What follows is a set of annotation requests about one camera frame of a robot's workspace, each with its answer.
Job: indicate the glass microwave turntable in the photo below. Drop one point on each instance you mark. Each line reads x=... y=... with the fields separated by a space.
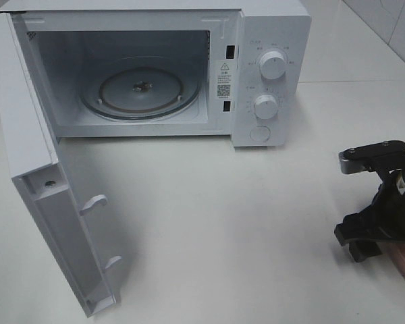
x=140 y=88

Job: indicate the upper white microwave knob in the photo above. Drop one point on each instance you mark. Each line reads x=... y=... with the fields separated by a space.
x=272 y=64

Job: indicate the round white door button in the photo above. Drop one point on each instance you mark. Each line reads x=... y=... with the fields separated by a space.
x=260 y=133

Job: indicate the white microwave door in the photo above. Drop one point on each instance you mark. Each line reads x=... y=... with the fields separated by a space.
x=38 y=172

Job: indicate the lower white microwave knob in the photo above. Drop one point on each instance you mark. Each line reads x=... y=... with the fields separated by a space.
x=265 y=106

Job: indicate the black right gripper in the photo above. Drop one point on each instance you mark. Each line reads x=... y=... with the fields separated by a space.
x=382 y=221

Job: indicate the white microwave oven body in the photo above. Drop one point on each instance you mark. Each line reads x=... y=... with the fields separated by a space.
x=226 y=37

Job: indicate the white microwave knob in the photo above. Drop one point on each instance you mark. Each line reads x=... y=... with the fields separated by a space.
x=265 y=106
x=272 y=64

